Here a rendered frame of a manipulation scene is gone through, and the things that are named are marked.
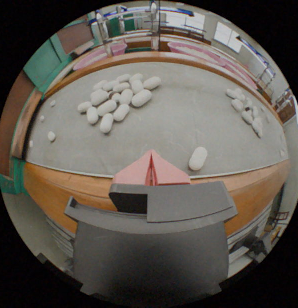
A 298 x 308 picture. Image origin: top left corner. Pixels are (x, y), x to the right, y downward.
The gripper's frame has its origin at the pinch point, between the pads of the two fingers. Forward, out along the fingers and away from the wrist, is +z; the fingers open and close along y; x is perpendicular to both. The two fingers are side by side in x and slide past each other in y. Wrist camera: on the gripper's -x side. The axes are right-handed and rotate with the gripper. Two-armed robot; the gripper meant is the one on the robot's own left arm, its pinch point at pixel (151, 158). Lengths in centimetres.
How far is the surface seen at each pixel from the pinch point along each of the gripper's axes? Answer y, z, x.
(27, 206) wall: 141, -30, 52
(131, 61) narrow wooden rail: 5.8, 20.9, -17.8
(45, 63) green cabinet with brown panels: 55, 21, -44
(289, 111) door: -476, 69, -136
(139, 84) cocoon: 2.1, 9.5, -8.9
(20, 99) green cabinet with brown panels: 56, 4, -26
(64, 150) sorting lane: 17.3, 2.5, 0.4
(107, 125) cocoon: 6.4, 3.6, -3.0
